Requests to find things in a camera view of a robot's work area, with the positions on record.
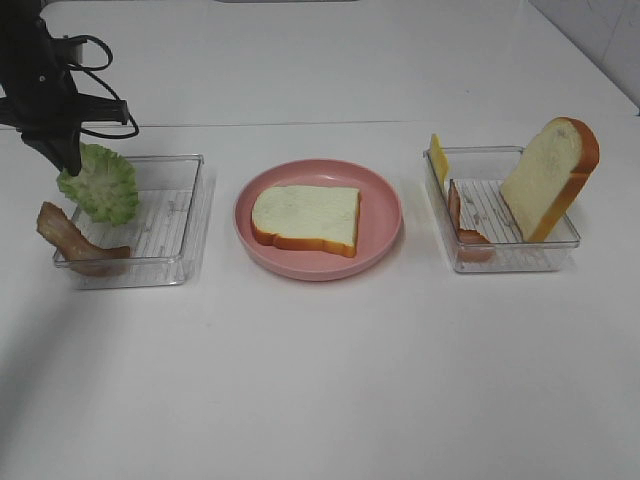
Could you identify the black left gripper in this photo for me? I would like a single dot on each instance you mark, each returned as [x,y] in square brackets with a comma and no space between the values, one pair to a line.
[51,89]

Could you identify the green lettuce leaf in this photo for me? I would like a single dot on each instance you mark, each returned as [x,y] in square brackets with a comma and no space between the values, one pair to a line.
[105,188]

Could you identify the brown bacon strip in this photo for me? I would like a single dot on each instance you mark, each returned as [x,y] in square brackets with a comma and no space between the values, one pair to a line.
[87,258]

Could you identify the bread slice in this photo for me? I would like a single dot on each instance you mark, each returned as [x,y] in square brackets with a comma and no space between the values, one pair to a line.
[552,170]
[308,218]

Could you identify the yellow cheese slice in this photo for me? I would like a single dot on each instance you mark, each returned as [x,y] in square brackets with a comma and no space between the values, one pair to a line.
[439,161]

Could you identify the pink bacon strip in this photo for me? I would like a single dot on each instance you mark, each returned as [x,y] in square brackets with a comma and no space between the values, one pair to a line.
[474,246]

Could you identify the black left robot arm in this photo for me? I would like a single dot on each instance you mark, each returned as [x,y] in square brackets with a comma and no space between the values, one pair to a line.
[50,87]

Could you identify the clear left plastic tray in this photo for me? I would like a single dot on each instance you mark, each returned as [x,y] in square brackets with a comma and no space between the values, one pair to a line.
[166,237]

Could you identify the clear plastic tray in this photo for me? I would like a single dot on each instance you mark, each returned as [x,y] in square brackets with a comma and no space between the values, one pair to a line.
[166,237]
[478,173]

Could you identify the pink round plate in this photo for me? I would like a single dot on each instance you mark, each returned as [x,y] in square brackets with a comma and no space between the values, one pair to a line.
[379,223]

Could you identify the clear right plastic tray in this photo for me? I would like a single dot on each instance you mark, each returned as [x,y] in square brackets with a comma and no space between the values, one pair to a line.
[478,173]

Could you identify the standing bread slice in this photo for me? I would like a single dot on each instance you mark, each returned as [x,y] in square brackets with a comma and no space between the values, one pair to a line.
[552,170]

